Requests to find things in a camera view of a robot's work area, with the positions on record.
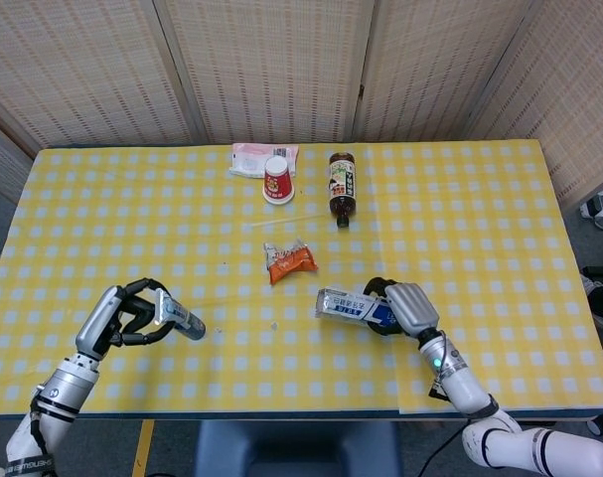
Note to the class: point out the red white paper cup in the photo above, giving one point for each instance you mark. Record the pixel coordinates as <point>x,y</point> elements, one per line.
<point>277,184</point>

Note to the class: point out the pink white tissue packet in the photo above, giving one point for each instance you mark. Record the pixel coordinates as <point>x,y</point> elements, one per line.
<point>246,159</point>

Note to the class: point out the woven folding screen panel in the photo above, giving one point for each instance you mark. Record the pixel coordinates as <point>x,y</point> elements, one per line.
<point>271,64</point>
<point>82,64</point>
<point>440,64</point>
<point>579,99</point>
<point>0,159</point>

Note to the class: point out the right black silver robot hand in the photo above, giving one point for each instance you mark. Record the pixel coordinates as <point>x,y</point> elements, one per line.
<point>412,308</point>

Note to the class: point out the brown drink bottle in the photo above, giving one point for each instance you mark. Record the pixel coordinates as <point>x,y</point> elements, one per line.
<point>342,189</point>

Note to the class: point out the clear drinking straw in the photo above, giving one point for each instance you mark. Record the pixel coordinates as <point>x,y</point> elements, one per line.
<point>286,221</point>

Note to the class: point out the small silver blue can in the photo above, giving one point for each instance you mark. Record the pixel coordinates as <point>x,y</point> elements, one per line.
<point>182,315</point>

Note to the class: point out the yellow floor tape strip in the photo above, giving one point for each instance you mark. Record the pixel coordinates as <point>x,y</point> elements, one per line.
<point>143,447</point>

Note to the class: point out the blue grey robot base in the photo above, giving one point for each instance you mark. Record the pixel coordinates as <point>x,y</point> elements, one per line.
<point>296,452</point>

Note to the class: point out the black caster wheel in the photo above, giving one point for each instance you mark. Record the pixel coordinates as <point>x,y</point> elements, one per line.
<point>601,427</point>

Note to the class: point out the blue white toothpaste box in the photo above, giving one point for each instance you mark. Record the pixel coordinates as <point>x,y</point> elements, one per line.
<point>346,305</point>

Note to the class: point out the yellow white checked tablecloth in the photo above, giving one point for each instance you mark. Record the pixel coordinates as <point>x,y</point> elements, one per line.
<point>281,367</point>

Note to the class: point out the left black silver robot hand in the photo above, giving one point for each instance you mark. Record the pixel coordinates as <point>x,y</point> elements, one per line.
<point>100,318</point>

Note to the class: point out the white power strip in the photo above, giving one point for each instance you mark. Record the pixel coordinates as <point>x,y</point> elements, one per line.
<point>595,205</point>

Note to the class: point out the orange snack packet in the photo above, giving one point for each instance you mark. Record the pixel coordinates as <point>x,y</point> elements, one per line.
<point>291,266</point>

